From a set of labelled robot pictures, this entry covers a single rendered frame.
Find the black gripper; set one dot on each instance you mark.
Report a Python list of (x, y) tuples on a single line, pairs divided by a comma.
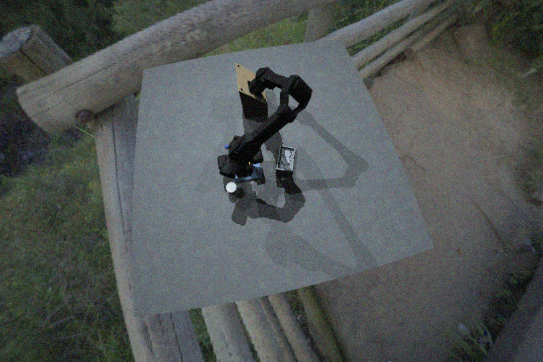
[(257, 159)]

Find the grey cylinder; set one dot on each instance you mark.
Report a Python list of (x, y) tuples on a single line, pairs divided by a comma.
[(232, 188)]

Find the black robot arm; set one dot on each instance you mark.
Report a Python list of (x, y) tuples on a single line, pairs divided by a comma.
[(249, 144)]

